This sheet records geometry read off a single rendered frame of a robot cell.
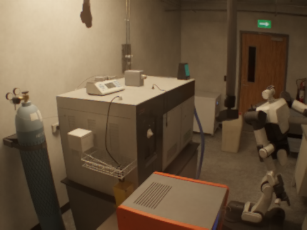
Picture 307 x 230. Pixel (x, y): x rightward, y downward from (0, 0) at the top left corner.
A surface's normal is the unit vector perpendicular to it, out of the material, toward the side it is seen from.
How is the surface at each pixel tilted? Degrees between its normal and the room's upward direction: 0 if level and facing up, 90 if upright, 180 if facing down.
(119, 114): 90
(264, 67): 90
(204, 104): 90
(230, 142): 93
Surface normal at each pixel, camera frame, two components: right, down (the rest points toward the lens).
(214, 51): -0.43, 0.25
